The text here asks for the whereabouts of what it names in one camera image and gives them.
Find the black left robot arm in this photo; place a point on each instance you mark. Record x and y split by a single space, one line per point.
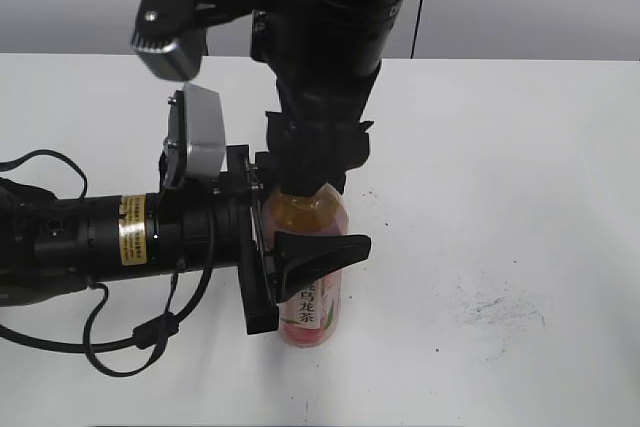
52 247

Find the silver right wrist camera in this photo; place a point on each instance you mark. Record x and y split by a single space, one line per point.
168 40

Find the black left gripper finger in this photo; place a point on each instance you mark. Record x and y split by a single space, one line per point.
301 260
263 166

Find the peach oolong tea bottle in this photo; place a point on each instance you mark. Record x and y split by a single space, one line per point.
309 317

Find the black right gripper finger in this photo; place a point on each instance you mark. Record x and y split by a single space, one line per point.
338 161
295 170

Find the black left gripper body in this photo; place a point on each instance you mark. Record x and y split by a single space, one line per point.
238 238

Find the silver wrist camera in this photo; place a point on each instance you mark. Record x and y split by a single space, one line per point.
195 144
168 40

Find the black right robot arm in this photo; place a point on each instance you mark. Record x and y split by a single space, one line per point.
326 56

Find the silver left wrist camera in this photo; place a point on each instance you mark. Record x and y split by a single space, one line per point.
195 144

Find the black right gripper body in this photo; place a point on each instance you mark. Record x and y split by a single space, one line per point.
321 110

